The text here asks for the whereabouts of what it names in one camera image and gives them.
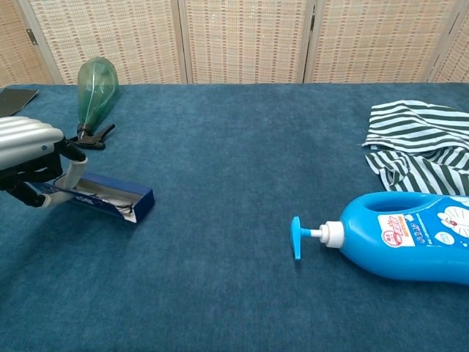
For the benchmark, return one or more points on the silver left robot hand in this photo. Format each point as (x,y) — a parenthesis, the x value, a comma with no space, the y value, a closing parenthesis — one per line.
(25,143)

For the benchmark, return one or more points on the blue and white box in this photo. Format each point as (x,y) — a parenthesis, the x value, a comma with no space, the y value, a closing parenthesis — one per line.
(141,199)

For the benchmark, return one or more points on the dark object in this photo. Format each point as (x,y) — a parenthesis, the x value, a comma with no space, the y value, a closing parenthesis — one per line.
(14,102)

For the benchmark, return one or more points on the green plastic spray bottle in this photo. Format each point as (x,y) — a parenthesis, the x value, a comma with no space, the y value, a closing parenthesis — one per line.
(96,91)

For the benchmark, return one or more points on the blue velvet tablecloth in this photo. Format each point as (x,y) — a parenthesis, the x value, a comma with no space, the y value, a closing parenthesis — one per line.
(234,146)

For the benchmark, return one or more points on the woven bamboo folding screen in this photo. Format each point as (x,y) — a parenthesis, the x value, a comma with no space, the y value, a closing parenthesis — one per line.
(242,36)

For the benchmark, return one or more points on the green white striped cloth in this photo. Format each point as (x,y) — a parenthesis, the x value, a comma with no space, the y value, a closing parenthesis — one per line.
(414,124)

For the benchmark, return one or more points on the blue pump detergent bottle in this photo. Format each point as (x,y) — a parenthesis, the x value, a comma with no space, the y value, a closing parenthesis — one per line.
(403,249)

